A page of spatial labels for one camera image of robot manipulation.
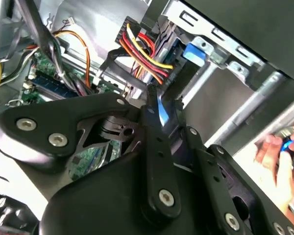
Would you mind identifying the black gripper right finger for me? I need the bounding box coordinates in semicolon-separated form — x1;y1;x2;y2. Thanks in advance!
176;99;294;235

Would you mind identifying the person hand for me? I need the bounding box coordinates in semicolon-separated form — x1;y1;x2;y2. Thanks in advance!
254;124;294;218

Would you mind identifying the hard disk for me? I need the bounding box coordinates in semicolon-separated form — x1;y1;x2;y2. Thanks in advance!
159;22;209;84

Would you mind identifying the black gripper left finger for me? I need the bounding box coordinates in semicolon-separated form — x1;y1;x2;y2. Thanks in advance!
0;83;182;220

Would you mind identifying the round black tool blue ring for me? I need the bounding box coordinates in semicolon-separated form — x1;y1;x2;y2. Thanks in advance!
275;127;294;169

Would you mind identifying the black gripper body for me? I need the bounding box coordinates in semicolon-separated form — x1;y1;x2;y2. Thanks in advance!
39;146;222;235

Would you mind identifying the blue data wire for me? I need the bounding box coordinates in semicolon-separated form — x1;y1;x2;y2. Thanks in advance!
147;83;184;128

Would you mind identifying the red yellow orange power wire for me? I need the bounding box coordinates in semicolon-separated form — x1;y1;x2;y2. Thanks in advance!
115;16;177;86

